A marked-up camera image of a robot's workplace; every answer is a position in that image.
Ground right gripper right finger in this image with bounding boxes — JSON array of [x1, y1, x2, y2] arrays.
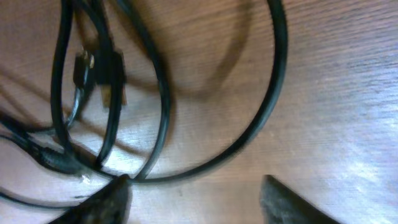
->
[[259, 175, 338, 224]]

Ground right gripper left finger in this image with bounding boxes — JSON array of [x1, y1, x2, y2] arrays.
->
[[49, 174, 131, 224]]

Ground black usb cable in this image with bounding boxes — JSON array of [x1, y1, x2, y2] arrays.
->
[[0, 0, 289, 209]]

